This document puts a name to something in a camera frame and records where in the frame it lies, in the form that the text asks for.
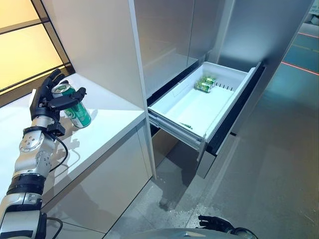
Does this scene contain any white tall cabinet panel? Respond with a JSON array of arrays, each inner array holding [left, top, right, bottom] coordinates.
[[41, 0, 158, 180]]

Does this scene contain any silver fridge drawer front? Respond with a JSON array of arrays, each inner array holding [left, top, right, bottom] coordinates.
[[196, 62, 266, 179]]

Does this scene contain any white fridge drawer bin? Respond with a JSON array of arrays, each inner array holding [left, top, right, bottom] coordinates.
[[147, 61, 257, 150]]

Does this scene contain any tall green beer can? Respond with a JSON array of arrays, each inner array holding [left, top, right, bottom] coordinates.
[[51, 80, 92, 128]]

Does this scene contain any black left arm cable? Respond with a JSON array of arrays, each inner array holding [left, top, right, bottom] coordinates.
[[46, 135, 69, 239]]

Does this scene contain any grey robot torso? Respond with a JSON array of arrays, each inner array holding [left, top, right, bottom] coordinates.
[[129, 228, 231, 239]]

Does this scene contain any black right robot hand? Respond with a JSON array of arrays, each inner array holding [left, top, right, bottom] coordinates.
[[198, 215, 235, 235]]

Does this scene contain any black framed lit window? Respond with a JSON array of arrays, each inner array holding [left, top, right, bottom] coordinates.
[[0, 0, 76, 107]]

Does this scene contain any black wrist connector block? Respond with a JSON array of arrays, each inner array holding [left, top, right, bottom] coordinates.
[[46, 121, 66, 137]]

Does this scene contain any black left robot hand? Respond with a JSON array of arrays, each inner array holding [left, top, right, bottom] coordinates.
[[29, 69, 87, 120]]

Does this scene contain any silver fridge body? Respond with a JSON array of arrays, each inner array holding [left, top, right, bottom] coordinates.
[[133, 0, 315, 180]]

